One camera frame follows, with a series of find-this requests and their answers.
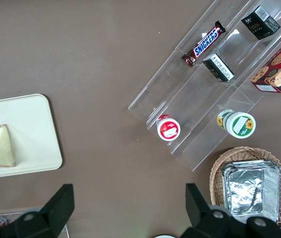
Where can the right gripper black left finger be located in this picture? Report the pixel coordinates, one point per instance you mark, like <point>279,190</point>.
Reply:
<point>53,210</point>

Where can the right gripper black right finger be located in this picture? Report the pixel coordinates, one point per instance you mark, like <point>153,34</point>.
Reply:
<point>204,218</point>

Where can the light wicker basket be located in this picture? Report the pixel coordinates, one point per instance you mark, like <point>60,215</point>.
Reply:
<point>215,178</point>

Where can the beige plastic tray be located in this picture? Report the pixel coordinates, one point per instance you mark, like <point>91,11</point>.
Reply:
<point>31,124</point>

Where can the stacked aluminium foil containers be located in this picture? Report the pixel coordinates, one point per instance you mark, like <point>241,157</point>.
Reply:
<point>246,188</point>

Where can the red lid cup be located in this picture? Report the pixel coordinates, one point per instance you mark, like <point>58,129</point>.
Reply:
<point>169,129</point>

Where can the green lid cup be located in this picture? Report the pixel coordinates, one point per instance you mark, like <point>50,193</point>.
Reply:
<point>239,124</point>

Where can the clear acrylic stepped display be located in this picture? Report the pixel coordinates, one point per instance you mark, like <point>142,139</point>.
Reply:
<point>170,81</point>

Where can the small black carton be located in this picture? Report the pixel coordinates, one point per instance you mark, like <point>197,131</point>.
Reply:
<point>218,68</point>
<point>260,23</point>

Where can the red tartan cookie box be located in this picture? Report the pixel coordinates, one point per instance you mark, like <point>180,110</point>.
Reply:
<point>279,72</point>

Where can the Snickers chocolate bar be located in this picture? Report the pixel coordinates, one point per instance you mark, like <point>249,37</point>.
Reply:
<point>204,44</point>

